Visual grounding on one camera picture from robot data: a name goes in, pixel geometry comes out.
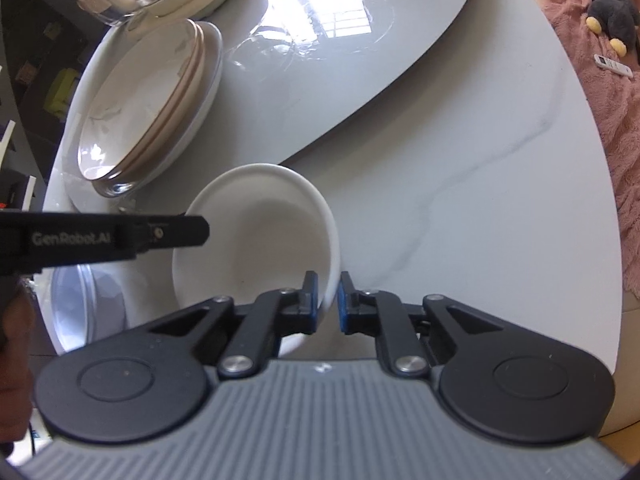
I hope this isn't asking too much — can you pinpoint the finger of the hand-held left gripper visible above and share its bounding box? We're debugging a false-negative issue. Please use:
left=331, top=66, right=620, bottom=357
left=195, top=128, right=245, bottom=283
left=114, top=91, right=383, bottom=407
left=120, top=214, right=210, bottom=258

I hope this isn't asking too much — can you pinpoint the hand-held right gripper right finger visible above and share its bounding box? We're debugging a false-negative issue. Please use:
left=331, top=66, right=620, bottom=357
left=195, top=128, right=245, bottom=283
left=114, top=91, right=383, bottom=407
left=337, top=271, right=504, bottom=378

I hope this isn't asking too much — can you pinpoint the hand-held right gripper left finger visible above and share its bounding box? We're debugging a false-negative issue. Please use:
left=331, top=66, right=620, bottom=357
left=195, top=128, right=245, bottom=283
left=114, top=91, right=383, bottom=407
left=147, top=271, right=319, bottom=380

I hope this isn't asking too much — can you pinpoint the plain white bowl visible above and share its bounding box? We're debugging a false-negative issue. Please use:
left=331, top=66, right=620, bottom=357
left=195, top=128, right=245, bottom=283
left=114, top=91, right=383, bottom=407
left=171, top=163, right=343, bottom=361

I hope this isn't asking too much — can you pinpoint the white deep plate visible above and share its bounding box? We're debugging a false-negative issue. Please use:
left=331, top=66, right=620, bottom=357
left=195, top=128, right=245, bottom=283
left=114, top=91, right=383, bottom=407
left=64, top=21, right=224, bottom=199

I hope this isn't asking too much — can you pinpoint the leaf print bowl brown rim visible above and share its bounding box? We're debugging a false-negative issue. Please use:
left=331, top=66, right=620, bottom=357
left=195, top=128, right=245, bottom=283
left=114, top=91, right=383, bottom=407
left=76, top=18, right=197, bottom=182

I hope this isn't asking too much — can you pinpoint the person's left hand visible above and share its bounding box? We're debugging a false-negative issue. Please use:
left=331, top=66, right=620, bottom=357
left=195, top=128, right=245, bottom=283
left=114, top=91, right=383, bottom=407
left=0, top=277, right=40, bottom=445

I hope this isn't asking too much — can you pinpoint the white slatted rack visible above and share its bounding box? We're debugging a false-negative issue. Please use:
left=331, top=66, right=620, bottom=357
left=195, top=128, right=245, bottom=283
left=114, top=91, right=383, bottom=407
left=0, top=120, right=39, bottom=211

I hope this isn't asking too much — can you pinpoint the green box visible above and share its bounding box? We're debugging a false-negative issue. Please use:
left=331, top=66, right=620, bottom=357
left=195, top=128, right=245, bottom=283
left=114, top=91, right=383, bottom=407
left=43, top=68, right=81, bottom=116

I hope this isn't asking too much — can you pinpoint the grey round turntable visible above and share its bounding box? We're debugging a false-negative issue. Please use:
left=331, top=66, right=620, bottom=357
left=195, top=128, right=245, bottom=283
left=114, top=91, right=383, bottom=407
left=90, top=0, right=480, bottom=167

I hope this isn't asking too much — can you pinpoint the pink blanket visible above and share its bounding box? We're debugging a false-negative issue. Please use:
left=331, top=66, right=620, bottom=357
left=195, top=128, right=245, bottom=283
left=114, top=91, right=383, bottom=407
left=505, top=0, right=640, bottom=307

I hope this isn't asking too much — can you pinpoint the white remote control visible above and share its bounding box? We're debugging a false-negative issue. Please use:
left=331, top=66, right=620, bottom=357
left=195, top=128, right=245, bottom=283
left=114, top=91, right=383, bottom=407
left=593, top=53, right=634, bottom=80

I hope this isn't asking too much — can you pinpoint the grey plush toy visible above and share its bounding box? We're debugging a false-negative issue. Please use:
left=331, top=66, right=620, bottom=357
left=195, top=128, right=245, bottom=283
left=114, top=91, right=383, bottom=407
left=585, top=0, right=640, bottom=59

